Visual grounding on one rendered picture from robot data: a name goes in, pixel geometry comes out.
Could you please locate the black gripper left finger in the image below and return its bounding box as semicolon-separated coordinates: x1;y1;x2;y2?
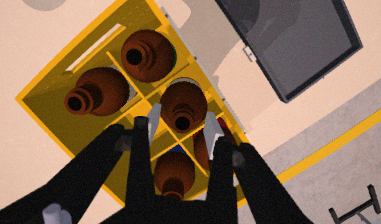
0;103;161;224

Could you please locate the grey square tray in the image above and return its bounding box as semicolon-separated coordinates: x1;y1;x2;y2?
215;0;363;104

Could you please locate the yellow divided crate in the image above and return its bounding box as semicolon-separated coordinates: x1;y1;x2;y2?
45;8;251;207

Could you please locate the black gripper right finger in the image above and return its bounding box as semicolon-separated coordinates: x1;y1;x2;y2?
203;111;314;224

